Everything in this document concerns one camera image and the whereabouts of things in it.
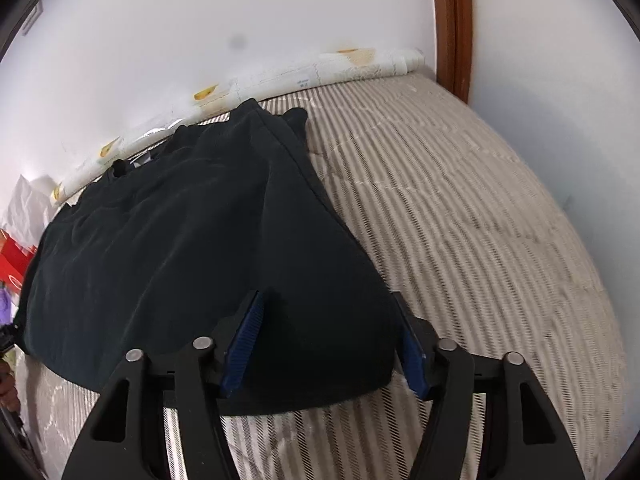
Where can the red paper bag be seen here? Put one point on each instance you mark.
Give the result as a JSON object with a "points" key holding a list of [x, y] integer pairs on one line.
{"points": [[12, 265]]}

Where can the wooden door frame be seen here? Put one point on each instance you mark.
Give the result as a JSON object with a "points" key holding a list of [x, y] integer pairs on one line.
{"points": [[450, 20]]}

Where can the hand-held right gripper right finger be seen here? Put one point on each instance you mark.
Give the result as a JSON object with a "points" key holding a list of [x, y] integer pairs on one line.
{"points": [[412, 360]]}

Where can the purple cloth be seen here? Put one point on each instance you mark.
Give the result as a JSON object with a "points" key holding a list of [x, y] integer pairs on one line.
{"points": [[4, 305]]}

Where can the striped mattress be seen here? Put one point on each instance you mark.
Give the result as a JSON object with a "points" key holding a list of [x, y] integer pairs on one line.
{"points": [[475, 260]]}

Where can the person's left hand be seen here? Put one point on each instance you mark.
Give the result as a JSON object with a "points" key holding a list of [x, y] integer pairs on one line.
{"points": [[7, 385]]}

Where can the black garment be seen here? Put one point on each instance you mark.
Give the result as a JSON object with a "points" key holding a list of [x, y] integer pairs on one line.
{"points": [[175, 260]]}

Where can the white Miniso plastic bag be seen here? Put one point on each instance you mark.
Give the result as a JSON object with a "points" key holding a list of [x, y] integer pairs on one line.
{"points": [[30, 205]]}

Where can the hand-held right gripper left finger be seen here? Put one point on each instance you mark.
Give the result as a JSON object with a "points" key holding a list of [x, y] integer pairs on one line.
{"points": [[245, 340]]}

